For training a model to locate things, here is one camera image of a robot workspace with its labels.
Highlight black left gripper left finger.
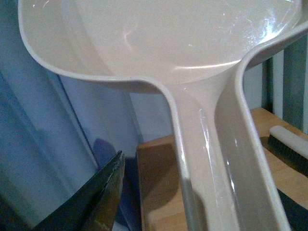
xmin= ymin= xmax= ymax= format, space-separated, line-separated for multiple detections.
xmin=33 ymin=151 xmax=125 ymax=231

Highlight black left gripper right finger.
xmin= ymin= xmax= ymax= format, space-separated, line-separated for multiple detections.
xmin=277 ymin=189 xmax=308 ymax=231

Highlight beige hand brush black bristles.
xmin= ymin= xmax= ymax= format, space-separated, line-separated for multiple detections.
xmin=268 ymin=126 xmax=308 ymax=176

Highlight beige plastic dustpan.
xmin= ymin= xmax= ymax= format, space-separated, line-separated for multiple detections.
xmin=18 ymin=0 xmax=308 ymax=231

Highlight wooden nightstand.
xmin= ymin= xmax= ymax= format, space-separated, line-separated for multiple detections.
xmin=137 ymin=107 xmax=308 ymax=231

